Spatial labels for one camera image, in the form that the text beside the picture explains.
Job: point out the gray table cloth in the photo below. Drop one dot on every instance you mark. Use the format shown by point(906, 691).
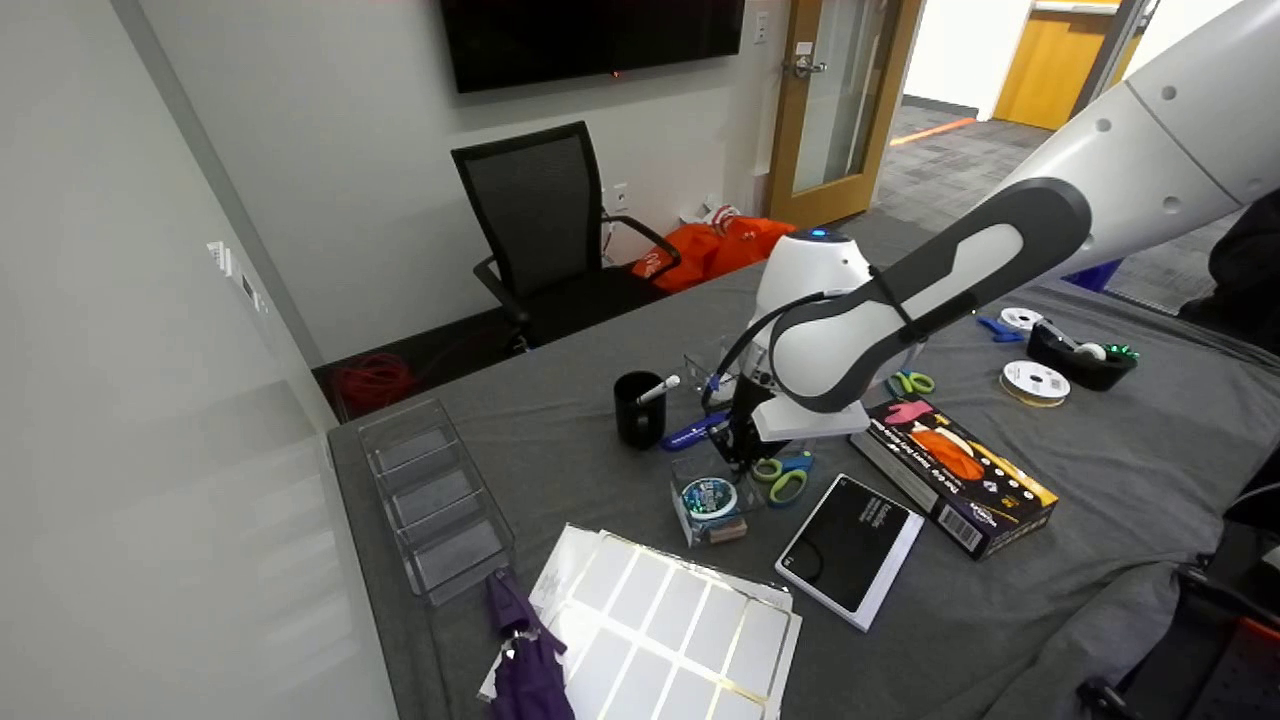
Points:
point(1064, 625)

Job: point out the orange wooden door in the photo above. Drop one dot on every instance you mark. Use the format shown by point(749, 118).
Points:
point(1055, 64)

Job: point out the black wall television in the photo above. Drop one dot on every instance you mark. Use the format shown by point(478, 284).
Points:
point(586, 41)

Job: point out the orange bag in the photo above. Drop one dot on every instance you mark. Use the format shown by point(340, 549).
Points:
point(715, 248)

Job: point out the clear desk tray organiser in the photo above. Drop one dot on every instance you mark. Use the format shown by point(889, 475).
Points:
point(432, 515)

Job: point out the green blue scissors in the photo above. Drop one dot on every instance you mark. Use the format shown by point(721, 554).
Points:
point(915, 385)
point(784, 476)

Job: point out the purple cloth bundle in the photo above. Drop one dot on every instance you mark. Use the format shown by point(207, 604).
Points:
point(526, 662)

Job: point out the white ribbon spool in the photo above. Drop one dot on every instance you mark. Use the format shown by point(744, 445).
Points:
point(1025, 317)
point(1039, 383)

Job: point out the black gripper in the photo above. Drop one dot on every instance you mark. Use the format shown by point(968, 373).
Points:
point(749, 416)

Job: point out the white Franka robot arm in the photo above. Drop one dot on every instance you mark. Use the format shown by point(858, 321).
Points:
point(935, 294)

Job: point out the black colourful craft box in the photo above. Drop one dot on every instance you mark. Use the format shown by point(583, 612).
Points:
point(955, 475)

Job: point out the wooden glass door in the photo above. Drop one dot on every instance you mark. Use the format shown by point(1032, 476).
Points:
point(843, 106)

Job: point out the black white-edged booklet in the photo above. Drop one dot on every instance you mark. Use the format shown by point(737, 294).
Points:
point(845, 545)

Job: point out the black tape dispenser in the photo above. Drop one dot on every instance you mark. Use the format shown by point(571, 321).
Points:
point(1064, 359)

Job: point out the black bulky equipment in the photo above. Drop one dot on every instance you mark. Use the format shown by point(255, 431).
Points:
point(1244, 265)

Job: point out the black mug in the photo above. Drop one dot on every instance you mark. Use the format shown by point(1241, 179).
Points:
point(637, 416)

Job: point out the white wall thermostat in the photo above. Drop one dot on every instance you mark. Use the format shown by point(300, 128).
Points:
point(222, 259)

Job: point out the white stick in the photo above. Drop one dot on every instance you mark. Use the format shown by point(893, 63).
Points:
point(657, 390)

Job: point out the black mesh office chair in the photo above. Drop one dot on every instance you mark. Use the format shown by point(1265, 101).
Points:
point(533, 215)

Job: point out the black red floor equipment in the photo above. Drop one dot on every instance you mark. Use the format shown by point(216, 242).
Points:
point(1200, 655)

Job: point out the green gift bow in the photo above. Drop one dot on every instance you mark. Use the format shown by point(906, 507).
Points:
point(1124, 359)

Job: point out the white wall outlet plate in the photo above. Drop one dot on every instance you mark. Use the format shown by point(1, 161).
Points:
point(621, 193)

